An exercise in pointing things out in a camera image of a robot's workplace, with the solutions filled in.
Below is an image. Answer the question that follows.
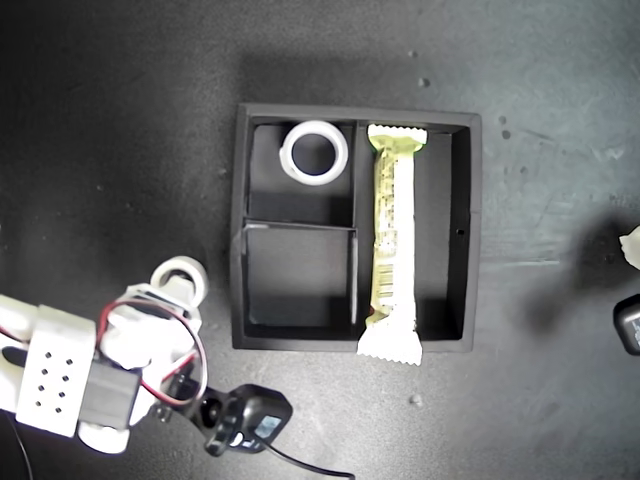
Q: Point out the thin black cable white plug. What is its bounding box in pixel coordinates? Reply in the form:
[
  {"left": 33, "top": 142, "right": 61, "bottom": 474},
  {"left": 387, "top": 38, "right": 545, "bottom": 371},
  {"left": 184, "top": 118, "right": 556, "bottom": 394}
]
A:
[{"left": 3, "top": 412, "right": 36, "bottom": 480}]

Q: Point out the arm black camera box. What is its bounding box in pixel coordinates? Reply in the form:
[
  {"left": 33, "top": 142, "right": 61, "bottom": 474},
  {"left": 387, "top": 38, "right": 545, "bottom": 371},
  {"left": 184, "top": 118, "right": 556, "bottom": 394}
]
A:
[
  {"left": 612, "top": 293, "right": 640, "bottom": 357},
  {"left": 202, "top": 383, "right": 294, "bottom": 457}
]

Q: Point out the camera black cable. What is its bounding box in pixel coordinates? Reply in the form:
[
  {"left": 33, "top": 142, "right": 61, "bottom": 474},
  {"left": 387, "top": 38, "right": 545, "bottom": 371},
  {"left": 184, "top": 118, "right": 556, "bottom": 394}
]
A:
[{"left": 259, "top": 442, "right": 357, "bottom": 480}]

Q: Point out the white tape roll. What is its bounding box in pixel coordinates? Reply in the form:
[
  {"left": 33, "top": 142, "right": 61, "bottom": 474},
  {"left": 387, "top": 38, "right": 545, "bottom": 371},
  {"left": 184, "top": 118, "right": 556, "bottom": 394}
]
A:
[
  {"left": 278, "top": 119, "right": 350, "bottom": 187},
  {"left": 148, "top": 255, "right": 209, "bottom": 306}
]

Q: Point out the arm red servo wire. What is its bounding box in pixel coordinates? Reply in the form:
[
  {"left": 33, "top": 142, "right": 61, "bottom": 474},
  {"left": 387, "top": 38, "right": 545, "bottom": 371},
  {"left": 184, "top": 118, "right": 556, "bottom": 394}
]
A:
[{"left": 97, "top": 298, "right": 209, "bottom": 405}]

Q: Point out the snack bar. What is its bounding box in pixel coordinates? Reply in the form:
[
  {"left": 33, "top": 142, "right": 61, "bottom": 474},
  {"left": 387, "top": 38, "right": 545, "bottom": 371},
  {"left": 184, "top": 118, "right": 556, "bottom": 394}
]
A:
[{"left": 355, "top": 123, "right": 430, "bottom": 367}]

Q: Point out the black tray with wells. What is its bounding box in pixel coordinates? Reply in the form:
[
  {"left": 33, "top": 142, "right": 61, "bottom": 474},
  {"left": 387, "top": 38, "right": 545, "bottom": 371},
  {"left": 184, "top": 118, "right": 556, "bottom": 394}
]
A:
[{"left": 230, "top": 103, "right": 482, "bottom": 354}]

